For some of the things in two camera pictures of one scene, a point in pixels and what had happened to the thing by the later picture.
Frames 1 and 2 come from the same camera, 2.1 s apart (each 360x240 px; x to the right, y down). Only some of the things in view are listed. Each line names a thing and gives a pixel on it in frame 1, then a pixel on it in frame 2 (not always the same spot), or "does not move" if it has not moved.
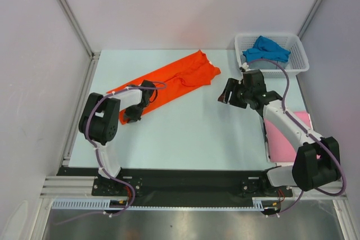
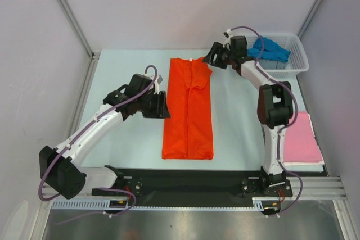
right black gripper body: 241,92 → 227,55
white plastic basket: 297,60 does not move
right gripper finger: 230,85 → 215,49
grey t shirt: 263,65 does not move
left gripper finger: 131,117 → 161,111
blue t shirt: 266,49 does not move
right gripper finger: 237,102 → 216,60
